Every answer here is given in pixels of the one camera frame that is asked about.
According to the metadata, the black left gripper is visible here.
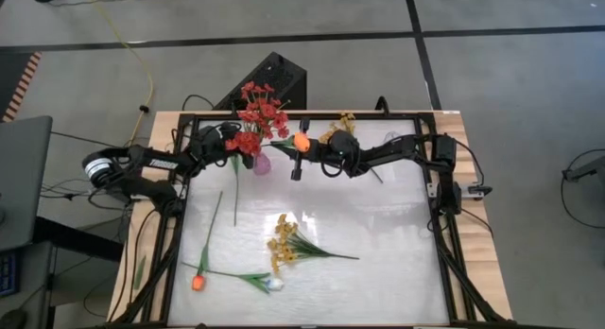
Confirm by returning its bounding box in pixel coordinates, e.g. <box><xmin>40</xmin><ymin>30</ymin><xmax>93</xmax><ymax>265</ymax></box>
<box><xmin>188</xmin><ymin>121</ymin><xmax>255</xmax><ymax>171</ymax></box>

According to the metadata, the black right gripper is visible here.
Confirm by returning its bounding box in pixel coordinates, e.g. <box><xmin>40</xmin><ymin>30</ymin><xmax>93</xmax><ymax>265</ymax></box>
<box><xmin>288</xmin><ymin>115</ymin><xmax>363</xmax><ymax>182</ymax></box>

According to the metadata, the yellow artificial flower bunch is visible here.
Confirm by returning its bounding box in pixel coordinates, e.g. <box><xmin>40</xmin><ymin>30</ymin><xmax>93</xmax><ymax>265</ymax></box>
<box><xmin>266</xmin><ymin>213</ymin><xmax>360</xmax><ymax>274</ymax></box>
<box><xmin>319</xmin><ymin>112</ymin><xmax>357</xmax><ymax>145</ymax></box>

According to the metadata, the orange artificial tulip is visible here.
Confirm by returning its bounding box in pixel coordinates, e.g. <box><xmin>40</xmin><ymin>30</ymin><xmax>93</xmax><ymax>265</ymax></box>
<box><xmin>268</xmin><ymin>131</ymin><xmax>313</xmax><ymax>158</ymax></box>
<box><xmin>190</xmin><ymin>190</ymin><xmax>224</xmax><ymax>293</ymax></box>

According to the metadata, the white tulip with blue tint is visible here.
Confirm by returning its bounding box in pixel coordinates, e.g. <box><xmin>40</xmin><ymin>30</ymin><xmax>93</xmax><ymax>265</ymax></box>
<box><xmin>181</xmin><ymin>261</ymin><xmax>285</xmax><ymax>295</ymax></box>

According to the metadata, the pink ribbed glass vase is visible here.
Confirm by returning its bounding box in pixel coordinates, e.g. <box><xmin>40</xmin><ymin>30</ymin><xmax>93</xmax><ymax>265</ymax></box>
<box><xmin>251</xmin><ymin>151</ymin><xmax>273</xmax><ymax>177</ymax></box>

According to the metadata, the black perforated tower box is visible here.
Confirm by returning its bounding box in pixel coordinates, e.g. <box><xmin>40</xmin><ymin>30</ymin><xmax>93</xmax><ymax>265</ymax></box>
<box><xmin>212</xmin><ymin>51</ymin><xmax>308</xmax><ymax>112</ymax></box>

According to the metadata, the small black connector box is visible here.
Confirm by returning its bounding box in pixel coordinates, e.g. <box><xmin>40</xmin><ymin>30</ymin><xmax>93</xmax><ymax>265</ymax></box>
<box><xmin>466</xmin><ymin>183</ymin><xmax>493</xmax><ymax>198</ymax></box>

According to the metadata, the loose green leaf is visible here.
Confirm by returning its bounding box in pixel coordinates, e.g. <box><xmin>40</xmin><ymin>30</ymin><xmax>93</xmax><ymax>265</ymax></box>
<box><xmin>132</xmin><ymin>255</ymin><xmax>147</xmax><ymax>291</ymax></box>

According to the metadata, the black desk crossbar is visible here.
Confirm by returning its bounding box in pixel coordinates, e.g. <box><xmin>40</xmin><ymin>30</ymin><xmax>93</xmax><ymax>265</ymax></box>
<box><xmin>32</xmin><ymin>215</ymin><xmax>125</xmax><ymax>263</ymax></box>

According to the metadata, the grey desk top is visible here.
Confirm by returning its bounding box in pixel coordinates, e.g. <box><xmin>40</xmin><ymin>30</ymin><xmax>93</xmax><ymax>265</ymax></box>
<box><xmin>0</xmin><ymin>114</ymin><xmax>53</xmax><ymax>252</ymax></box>

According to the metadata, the black mat with striped edge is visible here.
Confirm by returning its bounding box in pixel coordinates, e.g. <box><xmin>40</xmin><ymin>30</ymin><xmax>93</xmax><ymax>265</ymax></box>
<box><xmin>0</xmin><ymin>52</ymin><xmax>43</xmax><ymax>123</ymax></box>

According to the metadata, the blue keyboard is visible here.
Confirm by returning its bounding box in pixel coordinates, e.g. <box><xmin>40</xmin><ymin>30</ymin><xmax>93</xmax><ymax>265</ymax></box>
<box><xmin>0</xmin><ymin>251</ymin><xmax>21</xmax><ymax>298</ymax></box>

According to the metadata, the black metal table frame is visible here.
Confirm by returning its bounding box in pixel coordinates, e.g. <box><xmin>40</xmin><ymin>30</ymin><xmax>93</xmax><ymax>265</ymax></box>
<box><xmin>111</xmin><ymin>112</ymin><xmax>514</xmax><ymax>329</ymax></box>

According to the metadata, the black cable loop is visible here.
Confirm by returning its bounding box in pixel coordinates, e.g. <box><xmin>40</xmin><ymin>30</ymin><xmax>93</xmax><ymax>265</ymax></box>
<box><xmin>181</xmin><ymin>93</ymin><xmax>215</xmax><ymax>113</ymax></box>

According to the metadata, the yellow floor cable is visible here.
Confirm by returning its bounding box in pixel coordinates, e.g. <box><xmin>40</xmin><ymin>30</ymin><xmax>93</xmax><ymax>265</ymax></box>
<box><xmin>82</xmin><ymin>0</ymin><xmax>156</xmax><ymax>148</ymax></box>

